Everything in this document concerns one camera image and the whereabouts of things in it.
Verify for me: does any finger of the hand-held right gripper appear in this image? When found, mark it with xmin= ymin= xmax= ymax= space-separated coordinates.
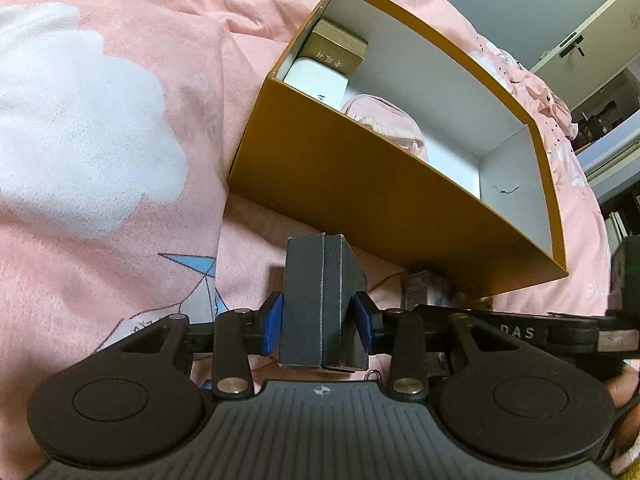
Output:
xmin=415 ymin=304 xmax=501 ymax=322

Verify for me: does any white door frame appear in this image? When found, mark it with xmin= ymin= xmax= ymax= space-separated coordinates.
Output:
xmin=582 ymin=125 xmax=640 ymax=188

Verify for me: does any dark chair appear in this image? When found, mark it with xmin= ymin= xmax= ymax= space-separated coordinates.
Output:
xmin=574 ymin=101 xmax=622 ymax=151

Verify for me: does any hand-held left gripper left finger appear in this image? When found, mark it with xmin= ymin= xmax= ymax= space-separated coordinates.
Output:
xmin=119 ymin=291 xmax=286 ymax=397

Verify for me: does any orange cardboard box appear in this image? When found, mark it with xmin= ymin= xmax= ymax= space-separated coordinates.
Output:
xmin=227 ymin=0 xmax=570 ymax=298

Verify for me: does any white rectangular case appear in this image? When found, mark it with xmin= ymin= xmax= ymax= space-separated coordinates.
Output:
xmin=282 ymin=57 xmax=351 ymax=106

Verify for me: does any black rectangular box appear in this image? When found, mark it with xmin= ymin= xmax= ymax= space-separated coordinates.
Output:
xmin=278 ymin=232 xmax=371 ymax=373

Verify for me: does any dark shelf unit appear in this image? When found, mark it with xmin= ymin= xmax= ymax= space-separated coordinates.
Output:
xmin=599 ymin=187 xmax=640 ymax=253

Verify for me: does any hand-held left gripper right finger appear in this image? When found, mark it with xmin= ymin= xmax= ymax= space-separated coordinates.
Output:
xmin=352 ymin=291 xmax=523 ymax=397

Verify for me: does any pink pouch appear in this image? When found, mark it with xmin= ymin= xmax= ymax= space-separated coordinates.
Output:
xmin=339 ymin=94 xmax=431 ymax=163

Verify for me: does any dark door handle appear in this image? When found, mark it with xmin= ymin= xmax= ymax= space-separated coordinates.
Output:
xmin=559 ymin=34 xmax=587 ymax=59

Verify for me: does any gold box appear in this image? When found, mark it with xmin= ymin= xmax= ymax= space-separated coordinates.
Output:
xmin=298 ymin=17 xmax=370 ymax=77

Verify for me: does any dark photo booklet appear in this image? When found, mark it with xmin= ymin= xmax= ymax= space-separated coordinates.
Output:
xmin=402 ymin=270 xmax=458 ymax=311

